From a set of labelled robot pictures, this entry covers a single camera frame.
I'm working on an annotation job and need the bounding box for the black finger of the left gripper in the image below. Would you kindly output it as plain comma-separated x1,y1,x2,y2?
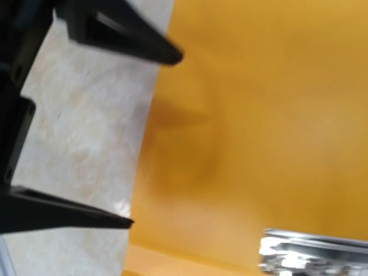
55,0,183,65
1,186,133,234

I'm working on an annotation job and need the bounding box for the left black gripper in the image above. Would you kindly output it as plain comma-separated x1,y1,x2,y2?
1,1,55,187

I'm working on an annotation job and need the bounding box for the orange folder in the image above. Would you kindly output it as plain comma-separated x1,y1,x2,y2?
124,1,367,275

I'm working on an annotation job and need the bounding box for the orange folder centre clip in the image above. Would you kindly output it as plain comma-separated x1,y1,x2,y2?
258,228,367,276

